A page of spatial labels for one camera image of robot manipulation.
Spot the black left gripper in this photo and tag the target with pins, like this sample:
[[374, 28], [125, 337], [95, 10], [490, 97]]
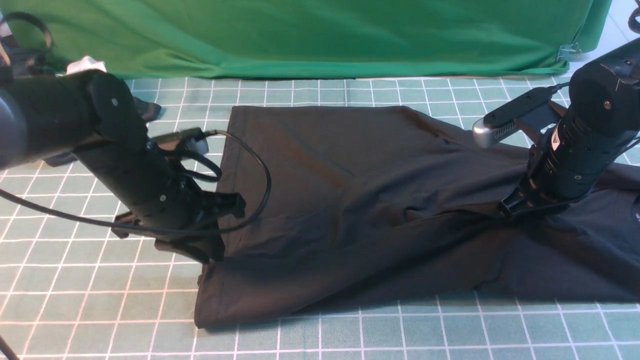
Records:
[[163, 200]]

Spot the green backdrop cloth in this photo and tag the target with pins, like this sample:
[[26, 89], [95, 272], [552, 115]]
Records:
[[319, 39]]

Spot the crumpled dark gray garment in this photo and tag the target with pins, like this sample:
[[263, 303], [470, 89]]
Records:
[[149, 111]]

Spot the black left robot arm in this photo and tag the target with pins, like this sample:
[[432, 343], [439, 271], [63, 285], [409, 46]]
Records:
[[92, 115]]

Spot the metal binder clip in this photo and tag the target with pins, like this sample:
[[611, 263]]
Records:
[[569, 52]]

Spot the crumpled white cloth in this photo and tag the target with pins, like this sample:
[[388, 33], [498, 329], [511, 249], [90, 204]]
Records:
[[87, 63]]

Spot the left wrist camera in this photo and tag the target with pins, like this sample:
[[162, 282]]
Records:
[[192, 139]]

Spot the gray long-sleeved shirt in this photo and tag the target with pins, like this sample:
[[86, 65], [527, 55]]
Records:
[[370, 205]]

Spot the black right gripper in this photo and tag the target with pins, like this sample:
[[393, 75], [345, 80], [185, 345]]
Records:
[[546, 191]]

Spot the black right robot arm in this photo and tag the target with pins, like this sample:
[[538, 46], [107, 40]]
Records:
[[572, 149]]

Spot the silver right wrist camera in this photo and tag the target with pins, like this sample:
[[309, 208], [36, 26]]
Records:
[[530, 112]]

